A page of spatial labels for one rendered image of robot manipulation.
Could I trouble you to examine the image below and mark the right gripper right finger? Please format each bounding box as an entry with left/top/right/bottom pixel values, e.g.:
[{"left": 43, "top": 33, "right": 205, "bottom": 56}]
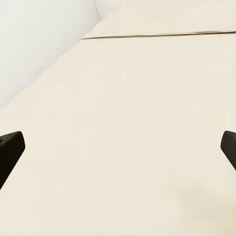
[{"left": 220, "top": 131, "right": 236, "bottom": 170}]

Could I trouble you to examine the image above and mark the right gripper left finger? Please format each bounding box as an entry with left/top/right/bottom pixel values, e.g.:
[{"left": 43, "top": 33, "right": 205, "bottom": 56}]
[{"left": 0, "top": 131, "right": 26, "bottom": 190}]

